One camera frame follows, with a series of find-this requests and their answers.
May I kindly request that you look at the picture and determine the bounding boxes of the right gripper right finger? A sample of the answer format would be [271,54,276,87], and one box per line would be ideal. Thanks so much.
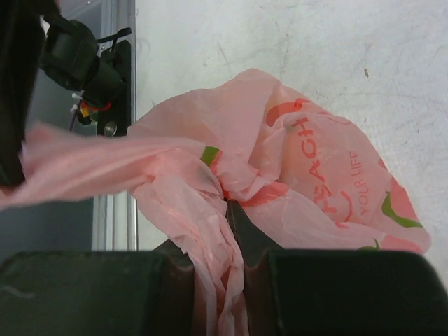
[226,199,284,281]

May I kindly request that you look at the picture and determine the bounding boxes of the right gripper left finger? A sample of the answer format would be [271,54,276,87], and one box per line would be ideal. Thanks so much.
[151,239,195,280]

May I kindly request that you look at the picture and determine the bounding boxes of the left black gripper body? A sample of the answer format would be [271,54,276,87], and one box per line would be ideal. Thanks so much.
[1,0,60,187]

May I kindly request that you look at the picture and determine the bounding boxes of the pink plastic bag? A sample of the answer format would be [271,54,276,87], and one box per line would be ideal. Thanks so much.
[1,69,431,335]

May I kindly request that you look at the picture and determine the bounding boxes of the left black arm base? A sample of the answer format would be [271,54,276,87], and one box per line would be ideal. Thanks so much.
[97,27,132,137]

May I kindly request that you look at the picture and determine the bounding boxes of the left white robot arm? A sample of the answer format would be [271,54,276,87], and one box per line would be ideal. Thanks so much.
[1,1,132,187]

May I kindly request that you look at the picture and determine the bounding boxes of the aluminium front rail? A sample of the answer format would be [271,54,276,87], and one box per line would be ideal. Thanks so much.
[92,1,139,251]

